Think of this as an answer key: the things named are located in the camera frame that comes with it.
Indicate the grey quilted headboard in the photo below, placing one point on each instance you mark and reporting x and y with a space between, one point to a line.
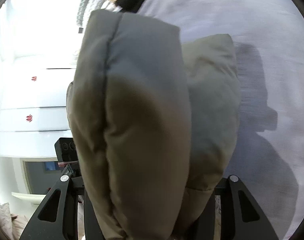
85 9

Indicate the lavender floral bedspread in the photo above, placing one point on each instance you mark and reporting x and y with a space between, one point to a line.
269 42

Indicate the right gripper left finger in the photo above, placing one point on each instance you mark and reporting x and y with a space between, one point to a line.
56 216

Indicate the white wardrobe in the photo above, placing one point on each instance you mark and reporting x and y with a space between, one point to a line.
39 48

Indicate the beige puffer jacket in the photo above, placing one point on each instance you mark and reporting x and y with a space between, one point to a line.
154 122

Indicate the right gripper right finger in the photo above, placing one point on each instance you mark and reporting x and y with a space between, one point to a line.
241 215

